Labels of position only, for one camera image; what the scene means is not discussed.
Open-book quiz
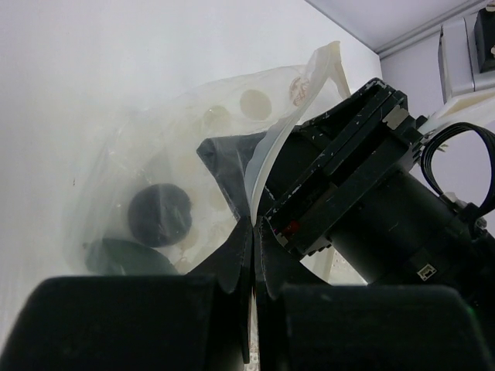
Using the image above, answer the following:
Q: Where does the fake dark round fruit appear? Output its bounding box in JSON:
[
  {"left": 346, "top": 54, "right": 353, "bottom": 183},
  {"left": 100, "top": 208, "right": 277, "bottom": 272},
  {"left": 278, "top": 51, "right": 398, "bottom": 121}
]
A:
[{"left": 128, "top": 183, "right": 193, "bottom": 248}]

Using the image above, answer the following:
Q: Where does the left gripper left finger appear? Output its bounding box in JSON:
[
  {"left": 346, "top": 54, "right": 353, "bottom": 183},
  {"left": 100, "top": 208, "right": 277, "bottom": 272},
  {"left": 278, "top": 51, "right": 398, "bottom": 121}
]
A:
[{"left": 1, "top": 222, "right": 253, "bottom": 370}]

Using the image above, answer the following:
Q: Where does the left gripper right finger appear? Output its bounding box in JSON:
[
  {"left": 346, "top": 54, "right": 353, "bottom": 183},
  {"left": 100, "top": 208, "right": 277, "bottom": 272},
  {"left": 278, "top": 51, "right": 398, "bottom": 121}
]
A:
[{"left": 253, "top": 222, "right": 494, "bottom": 370}]

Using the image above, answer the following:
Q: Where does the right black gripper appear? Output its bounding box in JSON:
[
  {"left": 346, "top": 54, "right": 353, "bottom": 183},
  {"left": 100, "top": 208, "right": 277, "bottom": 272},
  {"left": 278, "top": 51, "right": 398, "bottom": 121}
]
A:
[{"left": 196, "top": 78, "right": 426, "bottom": 257}]

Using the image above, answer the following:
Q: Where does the right aluminium frame post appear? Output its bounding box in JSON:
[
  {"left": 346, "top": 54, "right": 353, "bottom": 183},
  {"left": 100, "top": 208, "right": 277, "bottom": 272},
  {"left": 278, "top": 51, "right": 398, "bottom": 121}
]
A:
[{"left": 375, "top": 1, "right": 488, "bottom": 60}]

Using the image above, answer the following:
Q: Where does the fake dark green avocado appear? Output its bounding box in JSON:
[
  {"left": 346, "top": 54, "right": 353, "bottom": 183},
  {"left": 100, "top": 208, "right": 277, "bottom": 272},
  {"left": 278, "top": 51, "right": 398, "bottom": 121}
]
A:
[{"left": 83, "top": 238, "right": 178, "bottom": 276}]

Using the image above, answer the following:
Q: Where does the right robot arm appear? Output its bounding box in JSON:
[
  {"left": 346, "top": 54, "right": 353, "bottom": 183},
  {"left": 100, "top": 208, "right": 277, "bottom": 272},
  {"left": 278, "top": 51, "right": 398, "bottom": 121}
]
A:
[{"left": 196, "top": 78, "right": 494, "bottom": 307}]

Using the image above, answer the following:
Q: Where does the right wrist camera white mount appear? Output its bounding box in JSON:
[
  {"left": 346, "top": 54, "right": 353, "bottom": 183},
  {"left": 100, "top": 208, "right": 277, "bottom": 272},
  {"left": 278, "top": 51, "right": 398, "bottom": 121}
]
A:
[{"left": 420, "top": 1, "right": 494, "bottom": 134}]

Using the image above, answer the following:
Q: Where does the clear polka dot zip bag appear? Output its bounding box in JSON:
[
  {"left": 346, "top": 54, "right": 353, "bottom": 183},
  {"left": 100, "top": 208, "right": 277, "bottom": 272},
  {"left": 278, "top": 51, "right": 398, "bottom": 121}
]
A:
[{"left": 62, "top": 41, "right": 350, "bottom": 276}]

